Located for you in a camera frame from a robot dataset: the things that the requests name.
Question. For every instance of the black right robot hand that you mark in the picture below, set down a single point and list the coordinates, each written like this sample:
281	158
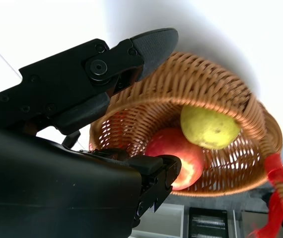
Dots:
44	186

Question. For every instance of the red apple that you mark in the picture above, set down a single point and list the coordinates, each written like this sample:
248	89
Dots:
188	158

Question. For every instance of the black glass-door cabinet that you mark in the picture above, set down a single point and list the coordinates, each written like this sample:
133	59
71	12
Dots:
208	223

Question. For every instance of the yellow-green pear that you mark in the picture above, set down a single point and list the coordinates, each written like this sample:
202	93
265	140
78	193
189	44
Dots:
206	129

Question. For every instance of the red ribbon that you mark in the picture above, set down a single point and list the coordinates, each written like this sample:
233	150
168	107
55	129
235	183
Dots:
275	223

